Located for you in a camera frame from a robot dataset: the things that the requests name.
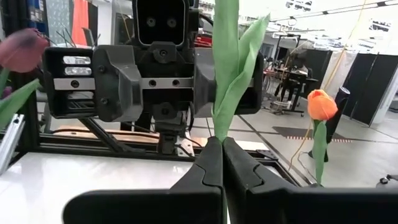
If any orange artificial tulip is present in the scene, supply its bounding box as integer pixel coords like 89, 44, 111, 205
307, 89, 339, 187
212, 0, 271, 142

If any black mat striped edge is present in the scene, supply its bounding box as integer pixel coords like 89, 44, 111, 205
272, 126, 354, 144

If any silver aluminium bar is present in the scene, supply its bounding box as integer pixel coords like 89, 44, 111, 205
0, 113, 25, 175

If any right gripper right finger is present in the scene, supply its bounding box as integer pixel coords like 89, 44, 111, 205
224, 137, 398, 224

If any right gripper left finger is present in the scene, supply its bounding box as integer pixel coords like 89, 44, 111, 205
63, 137, 224, 224

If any black partition panel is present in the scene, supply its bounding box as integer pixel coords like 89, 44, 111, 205
341, 52, 398, 127

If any red hanging cloth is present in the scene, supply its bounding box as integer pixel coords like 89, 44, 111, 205
70, 0, 90, 47

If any long yellow cable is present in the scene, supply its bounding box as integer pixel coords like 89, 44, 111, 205
287, 0, 369, 171

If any dark red artificial tulip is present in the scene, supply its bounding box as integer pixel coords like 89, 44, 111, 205
0, 27, 50, 129

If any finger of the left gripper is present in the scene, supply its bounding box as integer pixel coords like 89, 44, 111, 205
193, 48, 218, 118
92, 45, 144, 123

